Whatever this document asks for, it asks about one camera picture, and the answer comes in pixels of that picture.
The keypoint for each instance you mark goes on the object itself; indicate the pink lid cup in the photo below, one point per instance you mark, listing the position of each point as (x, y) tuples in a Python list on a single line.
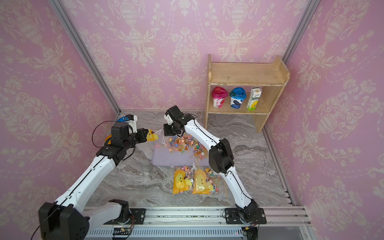
[(219, 95)]

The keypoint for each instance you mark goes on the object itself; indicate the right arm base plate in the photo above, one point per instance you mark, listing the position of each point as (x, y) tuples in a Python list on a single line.
[(235, 216)]

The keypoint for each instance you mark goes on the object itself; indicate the orange lid cup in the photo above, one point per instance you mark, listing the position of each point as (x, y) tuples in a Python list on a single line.
[(108, 140)]

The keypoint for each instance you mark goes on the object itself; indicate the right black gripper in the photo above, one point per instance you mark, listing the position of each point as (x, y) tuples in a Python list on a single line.
[(168, 132)]

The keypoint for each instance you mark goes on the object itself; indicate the blue lid cup on table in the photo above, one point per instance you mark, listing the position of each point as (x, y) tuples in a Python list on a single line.
[(123, 119)]

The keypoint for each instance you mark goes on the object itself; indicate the aluminium rail frame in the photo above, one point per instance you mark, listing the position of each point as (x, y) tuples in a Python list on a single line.
[(207, 223)]

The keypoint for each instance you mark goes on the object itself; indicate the green white carton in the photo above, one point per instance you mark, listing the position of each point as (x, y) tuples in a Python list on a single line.
[(254, 98)]

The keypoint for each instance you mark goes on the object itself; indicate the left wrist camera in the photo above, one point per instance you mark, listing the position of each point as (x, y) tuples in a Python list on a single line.
[(132, 121)]

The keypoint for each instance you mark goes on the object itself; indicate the lilac plastic tray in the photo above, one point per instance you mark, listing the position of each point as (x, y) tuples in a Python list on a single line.
[(163, 158)]

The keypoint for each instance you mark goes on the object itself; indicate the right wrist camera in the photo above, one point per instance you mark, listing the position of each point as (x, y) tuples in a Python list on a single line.
[(168, 119)]

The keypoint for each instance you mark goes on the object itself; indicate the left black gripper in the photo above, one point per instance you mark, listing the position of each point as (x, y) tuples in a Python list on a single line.
[(142, 135)]

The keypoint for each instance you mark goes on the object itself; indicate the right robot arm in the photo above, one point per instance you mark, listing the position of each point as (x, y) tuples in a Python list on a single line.
[(221, 158)]

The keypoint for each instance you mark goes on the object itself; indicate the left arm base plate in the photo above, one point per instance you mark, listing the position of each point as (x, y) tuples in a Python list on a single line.
[(135, 216)]

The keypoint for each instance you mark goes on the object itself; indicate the candy ziploc bag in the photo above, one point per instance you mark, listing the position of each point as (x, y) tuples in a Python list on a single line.
[(155, 136), (207, 182), (182, 180)]

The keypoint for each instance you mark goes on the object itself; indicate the pile of colourful candies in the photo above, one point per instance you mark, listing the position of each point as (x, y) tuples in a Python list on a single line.
[(186, 144)]

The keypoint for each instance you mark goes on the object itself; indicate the blue lid cup on shelf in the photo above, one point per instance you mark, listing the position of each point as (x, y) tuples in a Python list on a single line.
[(237, 95)]

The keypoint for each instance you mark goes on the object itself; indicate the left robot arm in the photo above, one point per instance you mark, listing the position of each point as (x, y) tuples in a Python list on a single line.
[(66, 218)]

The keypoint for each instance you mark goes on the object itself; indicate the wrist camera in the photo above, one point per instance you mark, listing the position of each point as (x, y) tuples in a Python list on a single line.
[(132, 121), (168, 119)]

